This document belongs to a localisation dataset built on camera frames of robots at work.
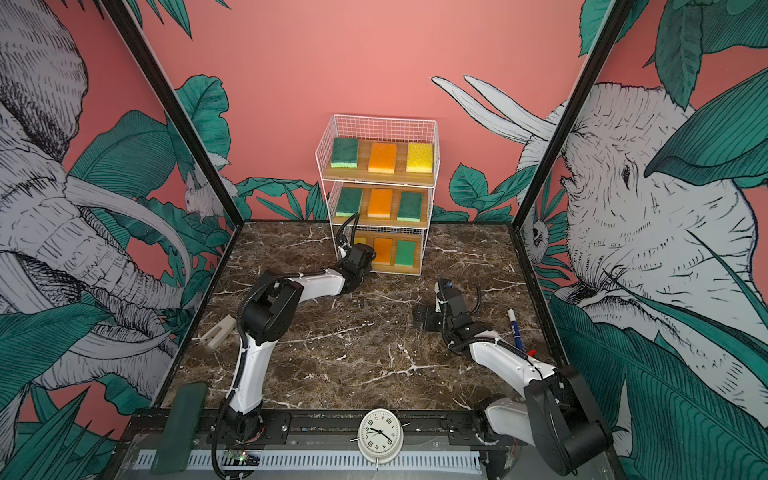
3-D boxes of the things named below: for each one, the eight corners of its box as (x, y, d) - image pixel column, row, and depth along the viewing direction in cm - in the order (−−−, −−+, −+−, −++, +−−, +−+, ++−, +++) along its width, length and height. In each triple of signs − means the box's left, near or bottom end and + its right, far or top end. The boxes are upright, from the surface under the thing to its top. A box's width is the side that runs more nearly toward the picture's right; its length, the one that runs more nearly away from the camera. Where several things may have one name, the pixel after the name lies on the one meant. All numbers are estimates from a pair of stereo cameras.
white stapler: (203, 342, 90) (198, 338, 88) (230, 316, 96) (226, 312, 93) (212, 349, 89) (207, 345, 86) (239, 323, 95) (235, 318, 92)
